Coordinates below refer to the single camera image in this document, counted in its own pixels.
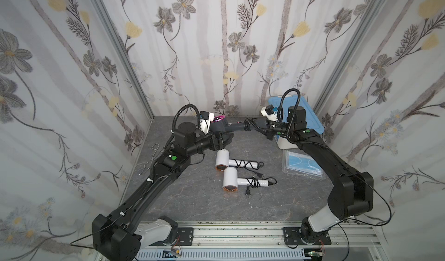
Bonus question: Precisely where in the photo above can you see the dark grey pink hair dryer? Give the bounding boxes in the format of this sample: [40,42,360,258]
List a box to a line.
[210,116,258,132]

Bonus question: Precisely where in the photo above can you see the white hair dryer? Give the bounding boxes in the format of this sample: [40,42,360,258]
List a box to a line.
[215,149,261,171]
[222,167,272,192]

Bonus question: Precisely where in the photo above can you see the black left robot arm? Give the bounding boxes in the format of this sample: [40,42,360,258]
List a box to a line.
[92,122,234,261]

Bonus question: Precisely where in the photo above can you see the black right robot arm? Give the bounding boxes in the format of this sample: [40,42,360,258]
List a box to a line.
[256,105,374,244]

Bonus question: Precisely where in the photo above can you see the blue lid storage box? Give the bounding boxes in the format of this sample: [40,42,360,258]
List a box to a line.
[268,94,324,150]

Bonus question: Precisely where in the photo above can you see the bag of blue face masks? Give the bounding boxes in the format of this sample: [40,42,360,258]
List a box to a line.
[282,150,326,180]

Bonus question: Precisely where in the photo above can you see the metal tongs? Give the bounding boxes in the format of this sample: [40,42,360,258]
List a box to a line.
[139,143,162,175]

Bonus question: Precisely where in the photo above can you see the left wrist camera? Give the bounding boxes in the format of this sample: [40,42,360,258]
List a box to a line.
[199,111,214,134]

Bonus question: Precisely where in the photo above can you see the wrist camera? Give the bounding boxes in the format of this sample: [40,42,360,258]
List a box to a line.
[260,105,278,122]
[199,111,214,134]

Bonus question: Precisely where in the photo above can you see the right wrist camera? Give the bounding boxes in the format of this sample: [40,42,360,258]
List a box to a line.
[260,105,278,122]

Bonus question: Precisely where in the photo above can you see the aluminium mounting rail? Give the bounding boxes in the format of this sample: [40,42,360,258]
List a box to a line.
[93,221,387,261]

